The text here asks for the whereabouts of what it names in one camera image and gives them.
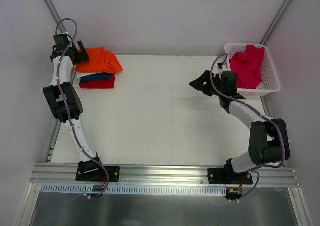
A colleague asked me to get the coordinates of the orange t-shirt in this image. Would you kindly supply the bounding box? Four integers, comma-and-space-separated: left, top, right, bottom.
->
75, 47, 123, 74

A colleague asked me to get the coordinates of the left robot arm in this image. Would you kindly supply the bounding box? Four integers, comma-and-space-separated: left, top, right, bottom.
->
43, 33, 106, 181

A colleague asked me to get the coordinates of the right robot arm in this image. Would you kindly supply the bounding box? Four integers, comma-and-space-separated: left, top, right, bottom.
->
189, 70, 291, 184

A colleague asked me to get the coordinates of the white folded t-shirt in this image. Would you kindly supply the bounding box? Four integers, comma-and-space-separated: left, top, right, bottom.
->
75, 72, 96, 78

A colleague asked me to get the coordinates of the magenta crumpled t-shirt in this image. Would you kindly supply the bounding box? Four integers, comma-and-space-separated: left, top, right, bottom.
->
229, 45, 265, 89

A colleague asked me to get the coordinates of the blue folded t-shirt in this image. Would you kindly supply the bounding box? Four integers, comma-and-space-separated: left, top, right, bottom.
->
80, 72, 115, 83

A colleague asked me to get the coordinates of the red folded t-shirt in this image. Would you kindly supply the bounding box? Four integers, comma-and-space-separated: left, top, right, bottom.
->
79, 75, 115, 89

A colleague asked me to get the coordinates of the white plastic basket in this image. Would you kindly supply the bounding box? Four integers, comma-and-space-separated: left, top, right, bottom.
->
224, 43, 281, 96

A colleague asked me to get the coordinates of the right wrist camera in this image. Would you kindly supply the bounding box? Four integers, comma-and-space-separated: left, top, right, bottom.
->
217, 63, 229, 73

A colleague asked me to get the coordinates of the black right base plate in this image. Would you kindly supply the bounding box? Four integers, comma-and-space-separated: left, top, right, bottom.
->
207, 168, 253, 185

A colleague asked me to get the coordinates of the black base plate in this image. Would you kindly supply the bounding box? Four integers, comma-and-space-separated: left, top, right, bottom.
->
207, 168, 253, 185
75, 161, 120, 182

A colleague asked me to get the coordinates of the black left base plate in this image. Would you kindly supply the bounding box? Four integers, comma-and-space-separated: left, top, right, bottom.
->
75, 161, 120, 182

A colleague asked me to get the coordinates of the aluminium mounting rail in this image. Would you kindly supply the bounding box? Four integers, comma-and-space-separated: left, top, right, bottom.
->
29, 163, 301, 188

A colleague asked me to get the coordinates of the white slotted cable duct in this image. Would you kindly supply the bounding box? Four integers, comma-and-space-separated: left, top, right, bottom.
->
40, 183, 227, 197

